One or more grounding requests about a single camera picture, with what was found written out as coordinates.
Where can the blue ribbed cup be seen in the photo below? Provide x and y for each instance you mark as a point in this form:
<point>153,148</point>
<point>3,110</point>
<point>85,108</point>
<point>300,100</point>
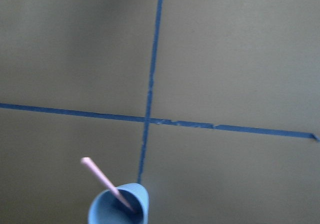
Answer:
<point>106,209</point>

